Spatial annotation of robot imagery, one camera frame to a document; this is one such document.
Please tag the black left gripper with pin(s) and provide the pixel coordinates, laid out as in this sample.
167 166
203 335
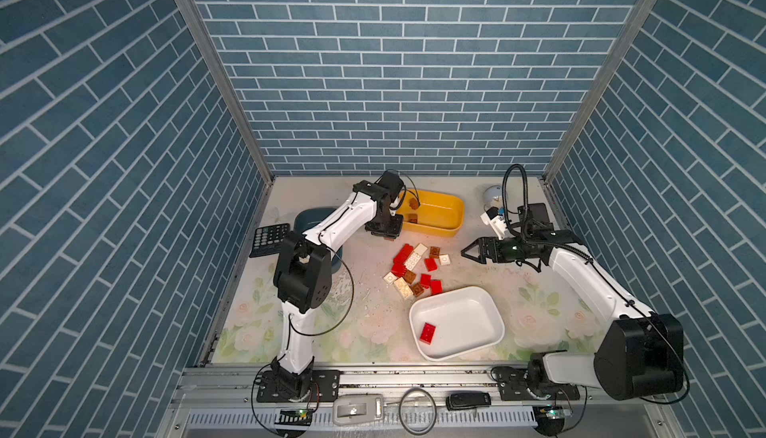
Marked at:
394 232

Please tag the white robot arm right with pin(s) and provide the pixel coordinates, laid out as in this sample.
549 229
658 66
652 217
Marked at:
641 355

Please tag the red lego brick lowest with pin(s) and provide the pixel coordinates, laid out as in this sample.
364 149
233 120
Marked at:
436 287

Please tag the dark teal plastic bin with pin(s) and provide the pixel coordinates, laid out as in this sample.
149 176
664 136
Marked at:
310 218

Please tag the black calculator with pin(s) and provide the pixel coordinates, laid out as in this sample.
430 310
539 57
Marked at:
267 240

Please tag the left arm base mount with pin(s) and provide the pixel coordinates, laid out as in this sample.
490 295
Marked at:
283 387

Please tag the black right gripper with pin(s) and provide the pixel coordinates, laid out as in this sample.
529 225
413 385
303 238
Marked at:
483 244

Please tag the red square lego brick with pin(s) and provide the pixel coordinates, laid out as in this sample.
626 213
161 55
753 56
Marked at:
430 264

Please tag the black key fob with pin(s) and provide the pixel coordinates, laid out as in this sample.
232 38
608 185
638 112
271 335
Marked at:
467 400

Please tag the small white lego brick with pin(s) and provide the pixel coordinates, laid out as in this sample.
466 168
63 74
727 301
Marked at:
390 278

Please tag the yellow plastic bin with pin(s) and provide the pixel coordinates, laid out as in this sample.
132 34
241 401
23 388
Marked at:
439 215

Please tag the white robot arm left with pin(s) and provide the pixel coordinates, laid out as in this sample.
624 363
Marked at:
303 272

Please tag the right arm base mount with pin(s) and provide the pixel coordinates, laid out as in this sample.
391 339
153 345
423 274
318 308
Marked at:
513 385

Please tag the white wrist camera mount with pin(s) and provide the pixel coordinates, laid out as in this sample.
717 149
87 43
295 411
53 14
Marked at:
494 219

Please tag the aluminium rail base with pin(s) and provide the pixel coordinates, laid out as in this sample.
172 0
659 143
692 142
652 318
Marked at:
220 401

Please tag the white plastic bin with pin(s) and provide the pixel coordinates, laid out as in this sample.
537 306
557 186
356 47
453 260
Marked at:
466 320

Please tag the grey plastic box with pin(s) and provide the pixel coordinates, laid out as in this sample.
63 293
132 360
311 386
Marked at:
358 409

